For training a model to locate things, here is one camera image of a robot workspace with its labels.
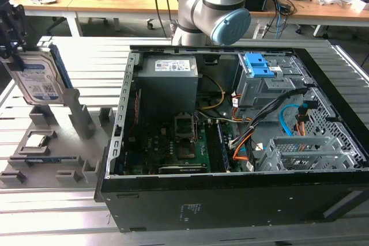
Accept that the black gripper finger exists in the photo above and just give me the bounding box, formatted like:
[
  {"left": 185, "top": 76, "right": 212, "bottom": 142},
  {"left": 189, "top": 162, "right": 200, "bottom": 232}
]
[
  {"left": 0, "top": 12, "right": 26, "bottom": 71},
  {"left": 10, "top": 3, "right": 29, "bottom": 50}
]

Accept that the hard disk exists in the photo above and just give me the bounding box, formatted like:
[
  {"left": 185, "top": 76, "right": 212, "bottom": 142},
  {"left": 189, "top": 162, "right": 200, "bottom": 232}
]
[{"left": 0, "top": 43, "right": 74, "bottom": 106}]

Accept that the grey metal disk bay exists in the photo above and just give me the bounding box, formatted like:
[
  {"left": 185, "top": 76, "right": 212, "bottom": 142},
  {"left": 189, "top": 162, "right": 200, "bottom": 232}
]
[{"left": 255, "top": 135, "right": 361, "bottom": 172}]

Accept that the wooden desk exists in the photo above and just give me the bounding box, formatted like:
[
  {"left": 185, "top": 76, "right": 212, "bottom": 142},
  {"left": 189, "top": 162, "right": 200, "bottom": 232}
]
[
  {"left": 246, "top": 0, "right": 369, "bottom": 38},
  {"left": 0, "top": 0, "right": 181, "bottom": 38}
]

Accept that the silver CPU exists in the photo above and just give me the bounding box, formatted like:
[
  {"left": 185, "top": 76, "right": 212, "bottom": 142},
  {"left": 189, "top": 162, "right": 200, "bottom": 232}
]
[{"left": 24, "top": 134, "right": 48, "bottom": 149}]

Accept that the grey parts rack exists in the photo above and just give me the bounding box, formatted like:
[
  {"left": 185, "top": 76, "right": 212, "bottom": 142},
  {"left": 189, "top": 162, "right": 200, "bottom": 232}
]
[{"left": 0, "top": 87, "right": 116, "bottom": 191}]

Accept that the RAM stick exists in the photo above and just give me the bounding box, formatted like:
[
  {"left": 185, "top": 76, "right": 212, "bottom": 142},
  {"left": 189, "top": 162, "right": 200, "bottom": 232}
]
[{"left": 24, "top": 157, "right": 78, "bottom": 164}]

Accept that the grey power supply unit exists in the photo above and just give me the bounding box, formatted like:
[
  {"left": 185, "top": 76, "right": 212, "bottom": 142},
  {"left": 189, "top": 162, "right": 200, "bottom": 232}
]
[{"left": 134, "top": 55, "right": 199, "bottom": 114}]

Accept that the metal socket cover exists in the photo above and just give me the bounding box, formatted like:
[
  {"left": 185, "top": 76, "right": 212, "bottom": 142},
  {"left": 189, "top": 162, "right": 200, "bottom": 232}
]
[{"left": 174, "top": 112, "right": 196, "bottom": 141}]

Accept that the CPU socket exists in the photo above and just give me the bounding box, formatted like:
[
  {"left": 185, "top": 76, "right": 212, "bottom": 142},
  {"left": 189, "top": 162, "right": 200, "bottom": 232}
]
[{"left": 176, "top": 145, "right": 198, "bottom": 160}]

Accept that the black graphics card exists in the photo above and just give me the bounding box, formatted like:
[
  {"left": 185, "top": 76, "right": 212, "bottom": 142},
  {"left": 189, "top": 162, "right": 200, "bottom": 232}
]
[{"left": 157, "top": 164, "right": 208, "bottom": 175}]

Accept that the green motherboard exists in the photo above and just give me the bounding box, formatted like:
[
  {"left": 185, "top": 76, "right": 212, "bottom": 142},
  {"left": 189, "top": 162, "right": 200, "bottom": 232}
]
[{"left": 123, "top": 112, "right": 231, "bottom": 175}]

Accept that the black RAM slot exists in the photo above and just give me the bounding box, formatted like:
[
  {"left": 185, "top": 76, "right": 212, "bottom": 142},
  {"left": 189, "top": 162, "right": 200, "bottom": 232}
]
[
  {"left": 216, "top": 121, "right": 231, "bottom": 172},
  {"left": 206, "top": 121, "right": 223, "bottom": 172}
]

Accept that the blue plastic drive latch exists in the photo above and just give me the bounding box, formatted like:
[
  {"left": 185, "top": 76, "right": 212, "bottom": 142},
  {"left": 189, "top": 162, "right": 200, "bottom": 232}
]
[{"left": 243, "top": 52, "right": 274, "bottom": 79}]

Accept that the grey metal drive cage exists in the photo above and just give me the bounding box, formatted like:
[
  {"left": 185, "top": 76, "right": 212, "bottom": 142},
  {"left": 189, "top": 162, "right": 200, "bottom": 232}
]
[{"left": 232, "top": 52, "right": 308, "bottom": 108}]

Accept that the black PC case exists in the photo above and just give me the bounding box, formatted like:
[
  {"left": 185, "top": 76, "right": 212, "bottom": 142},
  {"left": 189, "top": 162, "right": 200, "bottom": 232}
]
[{"left": 94, "top": 44, "right": 369, "bottom": 234}]

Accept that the white box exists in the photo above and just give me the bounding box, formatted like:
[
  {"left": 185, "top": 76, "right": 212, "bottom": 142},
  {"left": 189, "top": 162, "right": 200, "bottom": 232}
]
[{"left": 349, "top": 0, "right": 369, "bottom": 14}]

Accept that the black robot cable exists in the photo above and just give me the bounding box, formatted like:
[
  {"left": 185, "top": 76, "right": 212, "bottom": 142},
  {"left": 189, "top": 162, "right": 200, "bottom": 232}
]
[{"left": 154, "top": 0, "right": 179, "bottom": 39}]

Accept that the red twisted wire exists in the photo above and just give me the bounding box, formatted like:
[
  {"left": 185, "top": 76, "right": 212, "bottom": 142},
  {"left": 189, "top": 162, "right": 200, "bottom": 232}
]
[{"left": 127, "top": 89, "right": 142, "bottom": 140}]

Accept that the yellow wire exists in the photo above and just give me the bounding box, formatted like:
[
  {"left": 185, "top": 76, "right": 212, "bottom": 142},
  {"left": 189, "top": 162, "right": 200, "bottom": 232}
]
[{"left": 197, "top": 73, "right": 226, "bottom": 111}]

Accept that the multicolour power wire bundle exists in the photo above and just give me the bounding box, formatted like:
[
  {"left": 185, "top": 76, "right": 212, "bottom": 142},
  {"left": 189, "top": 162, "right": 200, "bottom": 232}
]
[{"left": 230, "top": 107, "right": 252, "bottom": 124}]

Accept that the blue hanging cable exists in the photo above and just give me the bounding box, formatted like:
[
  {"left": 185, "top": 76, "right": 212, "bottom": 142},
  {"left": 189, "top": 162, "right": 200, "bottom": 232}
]
[{"left": 275, "top": 1, "right": 283, "bottom": 39}]

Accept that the black cable bundle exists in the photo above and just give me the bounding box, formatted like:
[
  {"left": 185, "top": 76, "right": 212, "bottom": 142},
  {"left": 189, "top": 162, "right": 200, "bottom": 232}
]
[{"left": 229, "top": 86, "right": 308, "bottom": 150}]

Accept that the blue SATA wire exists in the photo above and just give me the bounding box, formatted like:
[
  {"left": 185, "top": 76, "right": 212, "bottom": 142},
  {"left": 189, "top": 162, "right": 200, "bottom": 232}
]
[{"left": 280, "top": 103, "right": 306, "bottom": 137}]

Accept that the orange black power wire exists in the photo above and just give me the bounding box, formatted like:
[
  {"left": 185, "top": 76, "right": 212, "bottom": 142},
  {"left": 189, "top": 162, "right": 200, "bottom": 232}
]
[{"left": 295, "top": 100, "right": 311, "bottom": 137}]

